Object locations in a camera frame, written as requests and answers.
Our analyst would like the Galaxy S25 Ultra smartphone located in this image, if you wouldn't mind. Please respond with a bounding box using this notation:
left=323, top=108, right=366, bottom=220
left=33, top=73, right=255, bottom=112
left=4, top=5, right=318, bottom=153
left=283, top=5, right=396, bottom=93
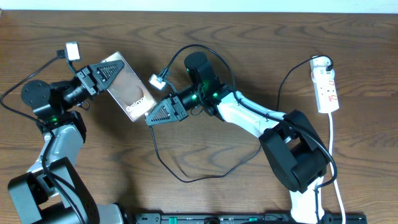
left=101, top=52, right=157, bottom=122

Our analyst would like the black USB charging cable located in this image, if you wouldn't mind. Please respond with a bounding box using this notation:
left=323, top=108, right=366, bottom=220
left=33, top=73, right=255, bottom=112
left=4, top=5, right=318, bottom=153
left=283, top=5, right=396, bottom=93
left=145, top=55, right=335, bottom=184

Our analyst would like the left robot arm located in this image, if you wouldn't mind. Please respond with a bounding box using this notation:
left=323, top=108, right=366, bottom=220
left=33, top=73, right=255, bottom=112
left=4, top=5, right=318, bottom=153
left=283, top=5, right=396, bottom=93
left=7, top=60, right=128, bottom=223

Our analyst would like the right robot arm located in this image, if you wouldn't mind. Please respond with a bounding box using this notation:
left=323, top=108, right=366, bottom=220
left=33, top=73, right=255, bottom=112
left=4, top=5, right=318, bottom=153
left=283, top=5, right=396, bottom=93
left=146, top=52, right=337, bottom=223

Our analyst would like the white power strip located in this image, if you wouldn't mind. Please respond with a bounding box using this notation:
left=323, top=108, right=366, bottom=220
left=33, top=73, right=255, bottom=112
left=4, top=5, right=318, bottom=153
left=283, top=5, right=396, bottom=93
left=310, top=55, right=340, bottom=114

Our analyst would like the left camera black cable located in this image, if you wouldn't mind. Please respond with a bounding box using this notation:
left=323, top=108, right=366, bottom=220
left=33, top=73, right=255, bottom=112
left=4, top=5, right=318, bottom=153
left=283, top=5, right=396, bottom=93
left=0, top=49, right=88, bottom=224

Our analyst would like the camera black cable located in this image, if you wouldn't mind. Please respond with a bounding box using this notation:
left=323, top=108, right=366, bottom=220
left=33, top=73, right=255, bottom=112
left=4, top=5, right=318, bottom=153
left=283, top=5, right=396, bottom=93
left=160, top=44, right=339, bottom=224
left=0, top=49, right=88, bottom=224

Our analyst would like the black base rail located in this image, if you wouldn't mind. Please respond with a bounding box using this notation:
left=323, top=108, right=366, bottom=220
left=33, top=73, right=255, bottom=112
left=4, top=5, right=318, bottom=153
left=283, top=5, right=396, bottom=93
left=132, top=212, right=368, bottom=224

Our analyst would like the right camera black cable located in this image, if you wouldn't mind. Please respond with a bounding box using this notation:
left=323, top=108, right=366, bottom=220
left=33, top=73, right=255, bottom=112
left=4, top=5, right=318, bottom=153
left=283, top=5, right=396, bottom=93
left=160, top=44, right=339, bottom=224

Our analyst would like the white power strip cord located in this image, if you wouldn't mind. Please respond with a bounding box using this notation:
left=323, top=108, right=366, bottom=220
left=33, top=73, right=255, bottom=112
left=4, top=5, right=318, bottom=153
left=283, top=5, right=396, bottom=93
left=328, top=112, right=347, bottom=224

